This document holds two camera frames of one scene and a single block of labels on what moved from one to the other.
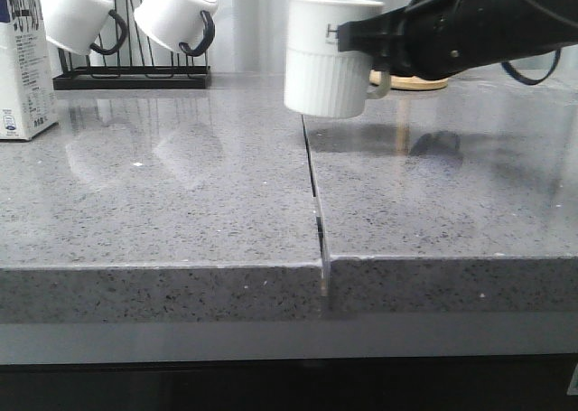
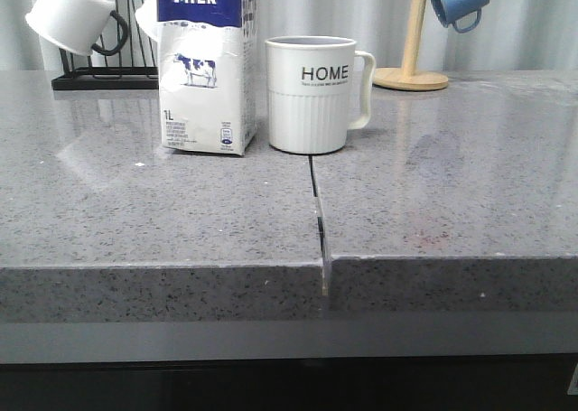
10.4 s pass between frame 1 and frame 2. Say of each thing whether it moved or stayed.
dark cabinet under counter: stayed
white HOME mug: moved
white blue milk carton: moved
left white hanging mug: stayed
